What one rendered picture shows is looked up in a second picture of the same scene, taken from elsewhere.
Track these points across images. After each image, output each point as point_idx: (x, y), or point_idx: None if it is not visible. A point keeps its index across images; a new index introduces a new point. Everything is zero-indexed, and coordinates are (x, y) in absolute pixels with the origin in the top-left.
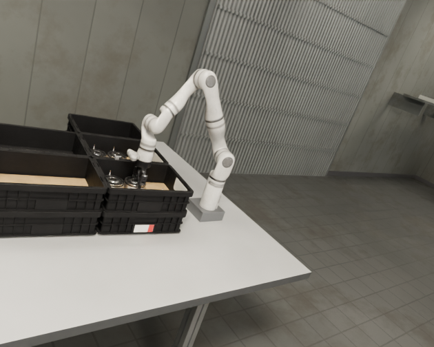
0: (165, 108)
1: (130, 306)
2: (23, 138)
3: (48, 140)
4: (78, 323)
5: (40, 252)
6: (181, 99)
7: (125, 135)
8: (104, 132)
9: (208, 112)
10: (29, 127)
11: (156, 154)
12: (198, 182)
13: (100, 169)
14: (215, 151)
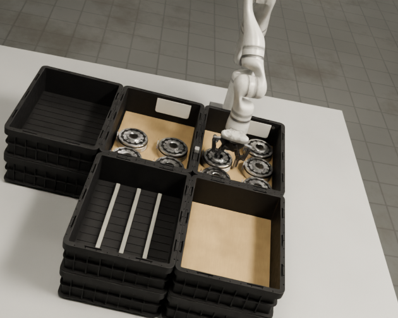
0: (259, 59)
1: (379, 268)
2: (79, 221)
3: (90, 194)
4: None
5: (289, 303)
6: (263, 35)
7: (42, 91)
8: (30, 110)
9: (263, 24)
10: (81, 199)
11: (166, 100)
12: (141, 82)
13: (230, 180)
14: (241, 53)
